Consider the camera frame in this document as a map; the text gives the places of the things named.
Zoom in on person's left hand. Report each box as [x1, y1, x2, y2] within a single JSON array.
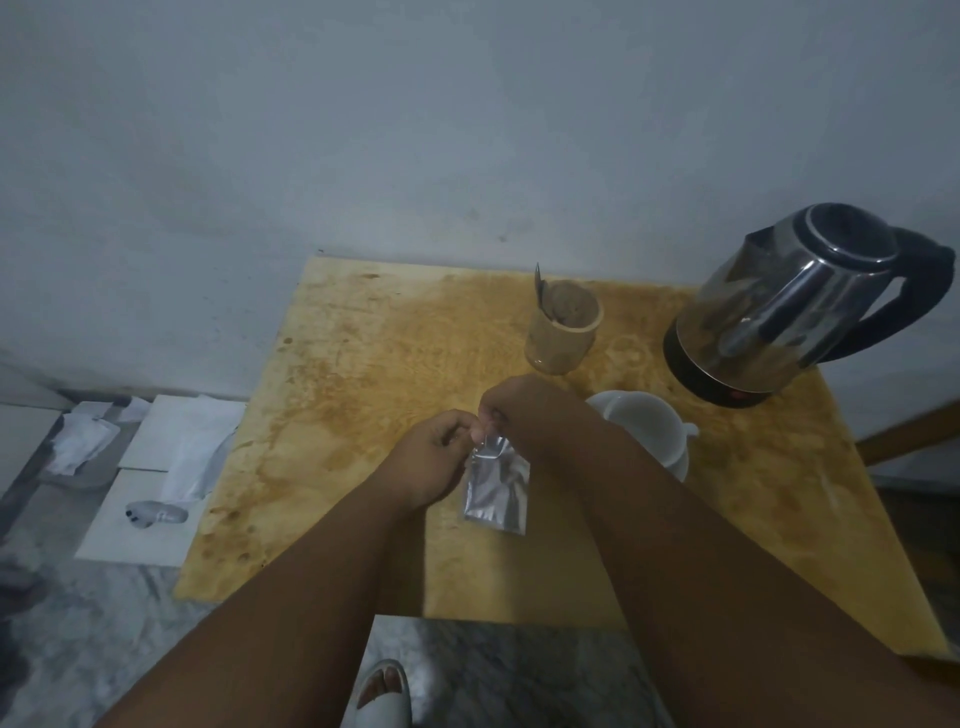
[[375, 408, 486, 519]]

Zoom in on person's right hand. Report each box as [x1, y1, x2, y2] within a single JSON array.
[[477, 374, 603, 468]]

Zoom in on silver foil sachet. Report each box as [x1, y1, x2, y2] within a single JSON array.
[[459, 435, 533, 538]]

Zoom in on person's right forearm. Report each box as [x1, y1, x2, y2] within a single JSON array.
[[536, 423, 960, 728]]

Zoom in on person's left forearm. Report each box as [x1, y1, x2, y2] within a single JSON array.
[[96, 476, 423, 728]]

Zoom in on white ceramic cup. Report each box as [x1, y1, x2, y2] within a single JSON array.
[[585, 390, 701, 463]]

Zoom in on white saucer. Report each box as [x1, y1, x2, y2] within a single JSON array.
[[660, 442, 693, 486]]

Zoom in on crumpled white wrapper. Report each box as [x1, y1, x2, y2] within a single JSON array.
[[159, 423, 243, 505]]

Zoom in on person's foot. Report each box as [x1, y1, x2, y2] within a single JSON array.
[[358, 666, 406, 714]]

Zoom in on white sandal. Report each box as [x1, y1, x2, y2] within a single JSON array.
[[351, 658, 415, 728]]

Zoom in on white paper sheet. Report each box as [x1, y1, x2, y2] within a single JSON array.
[[118, 393, 249, 475]]

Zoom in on steel electric kettle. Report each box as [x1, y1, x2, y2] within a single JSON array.
[[663, 201, 957, 411]]

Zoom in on small grey plastic object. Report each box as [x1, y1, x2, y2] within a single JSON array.
[[124, 500, 190, 531]]

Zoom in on crumpled white plastic bag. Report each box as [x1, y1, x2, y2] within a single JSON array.
[[45, 401, 123, 481]]

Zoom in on wooden furniture bar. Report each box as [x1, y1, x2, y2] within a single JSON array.
[[855, 397, 960, 468]]

